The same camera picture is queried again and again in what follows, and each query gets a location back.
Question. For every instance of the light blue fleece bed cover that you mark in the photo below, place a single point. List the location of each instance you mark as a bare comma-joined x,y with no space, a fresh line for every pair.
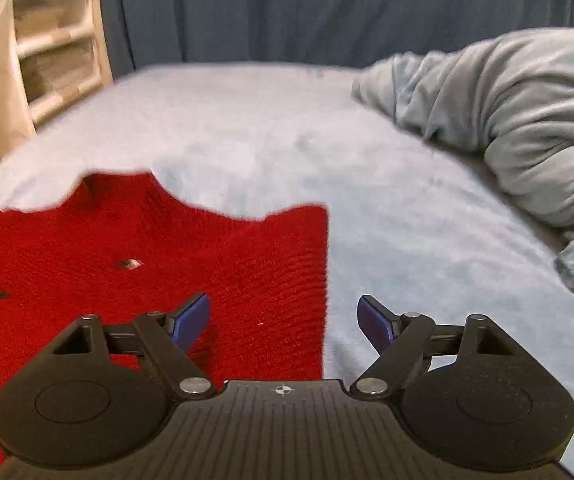
416,227

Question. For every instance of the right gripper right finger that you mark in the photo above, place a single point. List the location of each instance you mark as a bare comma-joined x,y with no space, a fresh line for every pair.
406,344

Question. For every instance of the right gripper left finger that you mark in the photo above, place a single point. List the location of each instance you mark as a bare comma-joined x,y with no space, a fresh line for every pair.
161,341

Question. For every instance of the dark blue curtain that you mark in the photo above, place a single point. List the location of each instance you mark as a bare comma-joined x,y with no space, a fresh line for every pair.
353,33

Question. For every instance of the red knit sweater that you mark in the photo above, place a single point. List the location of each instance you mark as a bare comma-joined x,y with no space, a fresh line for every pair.
120,246

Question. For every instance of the grey-blue crumpled blanket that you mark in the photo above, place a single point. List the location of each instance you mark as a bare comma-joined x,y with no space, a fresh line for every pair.
510,99

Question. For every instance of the white shelf unit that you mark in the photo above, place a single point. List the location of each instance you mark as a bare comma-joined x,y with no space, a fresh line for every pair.
62,54

